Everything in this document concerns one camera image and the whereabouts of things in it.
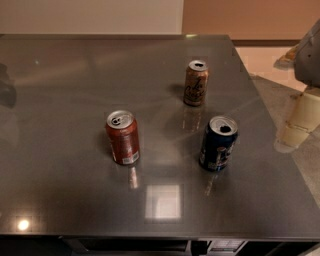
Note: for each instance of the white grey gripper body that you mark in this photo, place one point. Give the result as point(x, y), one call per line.
point(309, 60)

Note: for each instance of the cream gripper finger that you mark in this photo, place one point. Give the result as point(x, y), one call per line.
point(303, 119)

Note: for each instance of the red coke can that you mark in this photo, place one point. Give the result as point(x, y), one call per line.
point(122, 130)

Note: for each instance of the dark blue soda can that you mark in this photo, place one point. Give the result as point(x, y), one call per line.
point(219, 138)

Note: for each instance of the orange La Croix can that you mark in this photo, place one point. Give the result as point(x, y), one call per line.
point(197, 74)

